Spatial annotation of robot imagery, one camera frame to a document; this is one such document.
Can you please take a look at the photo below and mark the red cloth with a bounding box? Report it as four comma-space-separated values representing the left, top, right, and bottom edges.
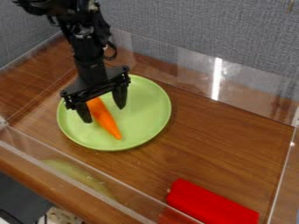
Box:
165, 178, 259, 224

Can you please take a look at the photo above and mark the light green plate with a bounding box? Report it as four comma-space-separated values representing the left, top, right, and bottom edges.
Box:
56, 74, 172, 151

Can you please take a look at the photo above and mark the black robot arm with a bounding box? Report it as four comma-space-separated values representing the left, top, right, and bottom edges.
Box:
13, 0, 130, 123

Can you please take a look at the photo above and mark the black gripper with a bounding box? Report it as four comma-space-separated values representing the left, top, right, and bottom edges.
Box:
60, 57, 130, 123

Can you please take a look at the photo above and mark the orange toy carrot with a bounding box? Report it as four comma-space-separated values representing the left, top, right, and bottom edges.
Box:
88, 97, 121, 140

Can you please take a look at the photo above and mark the clear acrylic enclosure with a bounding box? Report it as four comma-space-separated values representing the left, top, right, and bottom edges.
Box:
0, 31, 299, 224

